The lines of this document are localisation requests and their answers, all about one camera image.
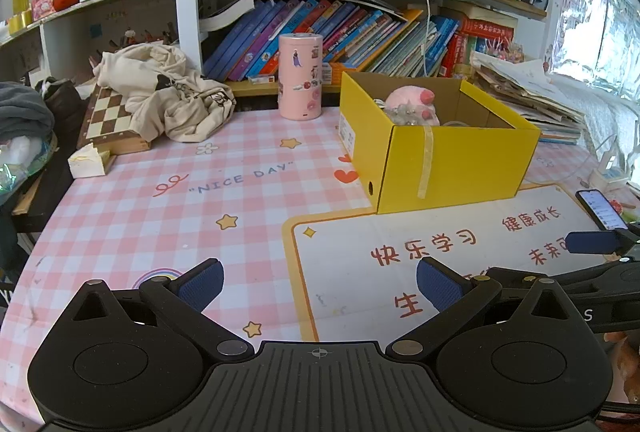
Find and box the silver foil sheet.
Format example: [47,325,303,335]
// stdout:
[547,0,640,100]

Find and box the pink checked desktop mat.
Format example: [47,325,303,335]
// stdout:
[0,104,640,423]

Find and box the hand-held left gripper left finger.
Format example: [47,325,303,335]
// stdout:
[65,258,255,359]

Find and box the cream wedge block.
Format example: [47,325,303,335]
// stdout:
[67,143,117,180]

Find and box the dark brown bag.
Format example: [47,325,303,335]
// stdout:
[35,77,88,133]

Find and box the iridescent plastic bag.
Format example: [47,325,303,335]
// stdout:
[0,134,58,195]

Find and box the thick black-covered book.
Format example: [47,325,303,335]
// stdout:
[200,0,257,33]

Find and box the black smartphone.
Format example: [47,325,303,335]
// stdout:
[575,188,630,231]

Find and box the beige cloth bag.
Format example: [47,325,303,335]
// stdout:
[92,43,237,144]

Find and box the white cable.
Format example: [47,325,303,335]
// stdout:
[375,0,433,78]

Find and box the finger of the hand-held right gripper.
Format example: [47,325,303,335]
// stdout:
[487,260,640,297]
[567,224,640,258]

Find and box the pink plush toy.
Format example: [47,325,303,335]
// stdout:
[384,85,441,127]

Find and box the dark grey cloth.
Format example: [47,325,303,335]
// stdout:
[0,81,56,145]

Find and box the row of colourful books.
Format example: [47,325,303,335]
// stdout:
[202,0,518,80]

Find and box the white plastic stand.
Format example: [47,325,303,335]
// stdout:
[590,134,636,188]

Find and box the stack of papers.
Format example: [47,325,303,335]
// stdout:
[470,49,588,145]

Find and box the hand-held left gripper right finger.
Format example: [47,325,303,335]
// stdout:
[385,257,576,359]

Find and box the pink cylindrical can with stickers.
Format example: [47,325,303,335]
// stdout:
[277,32,325,120]

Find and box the wooden chessboard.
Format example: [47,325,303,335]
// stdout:
[76,84,152,157]

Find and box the person's right hand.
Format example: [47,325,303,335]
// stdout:
[602,331,640,405]

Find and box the white yellow-edged study mat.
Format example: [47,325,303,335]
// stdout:
[282,184,640,343]

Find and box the yellow cardboard box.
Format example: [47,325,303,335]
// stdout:
[339,71,542,216]

